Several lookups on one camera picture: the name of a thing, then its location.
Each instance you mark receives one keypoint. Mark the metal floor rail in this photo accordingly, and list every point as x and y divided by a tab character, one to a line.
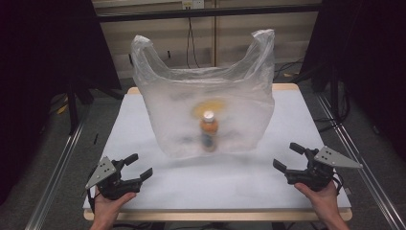
57	172
360	150

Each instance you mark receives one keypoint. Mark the black horizontal bar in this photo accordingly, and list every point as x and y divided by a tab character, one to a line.
207	12

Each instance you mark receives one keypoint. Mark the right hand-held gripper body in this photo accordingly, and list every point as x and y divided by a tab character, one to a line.
316	177

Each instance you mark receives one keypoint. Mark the person's right hand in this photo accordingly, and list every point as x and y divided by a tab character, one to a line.
325	202

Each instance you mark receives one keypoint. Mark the wall power outlet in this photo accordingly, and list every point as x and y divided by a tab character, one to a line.
192	4

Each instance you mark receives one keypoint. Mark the translucent plastic bag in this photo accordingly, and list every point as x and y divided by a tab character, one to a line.
178	105

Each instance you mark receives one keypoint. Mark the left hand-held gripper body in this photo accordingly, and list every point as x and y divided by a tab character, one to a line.
108	183

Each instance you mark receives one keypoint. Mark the black metal stand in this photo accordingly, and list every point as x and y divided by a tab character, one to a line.
72	105
333	92

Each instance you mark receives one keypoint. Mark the person's left hand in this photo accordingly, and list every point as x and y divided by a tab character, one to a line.
107	209

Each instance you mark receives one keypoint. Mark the yellow round item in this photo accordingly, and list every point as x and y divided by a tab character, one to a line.
199	107

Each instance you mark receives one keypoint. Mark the dark curtain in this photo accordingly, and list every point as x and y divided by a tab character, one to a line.
41	80
367	64

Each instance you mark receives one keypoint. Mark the orange drink bottle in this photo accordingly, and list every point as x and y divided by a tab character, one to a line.
209	129

